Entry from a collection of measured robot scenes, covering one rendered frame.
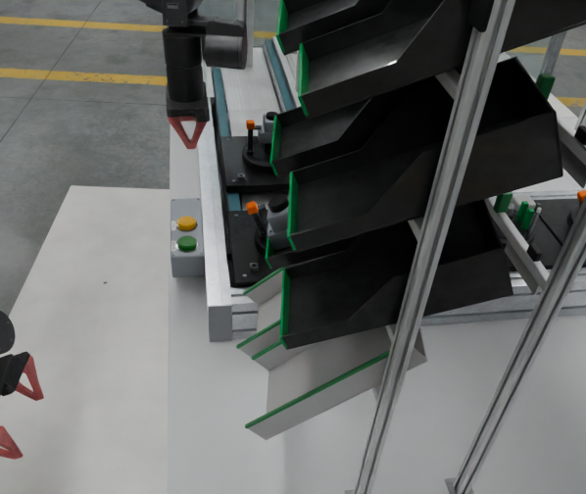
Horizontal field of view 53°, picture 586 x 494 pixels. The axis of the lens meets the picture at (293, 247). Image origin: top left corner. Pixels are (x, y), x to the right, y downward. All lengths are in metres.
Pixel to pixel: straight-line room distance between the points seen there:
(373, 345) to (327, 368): 0.08
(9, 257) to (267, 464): 2.04
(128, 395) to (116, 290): 0.28
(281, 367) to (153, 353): 0.32
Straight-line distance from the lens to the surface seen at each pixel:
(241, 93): 1.99
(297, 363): 0.94
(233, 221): 1.31
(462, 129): 0.54
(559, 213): 1.55
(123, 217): 1.53
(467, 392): 1.20
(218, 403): 1.11
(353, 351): 0.87
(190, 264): 1.25
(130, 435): 1.09
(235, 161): 1.52
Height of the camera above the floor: 1.76
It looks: 39 degrees down
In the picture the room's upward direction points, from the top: 5 degrees clockwise
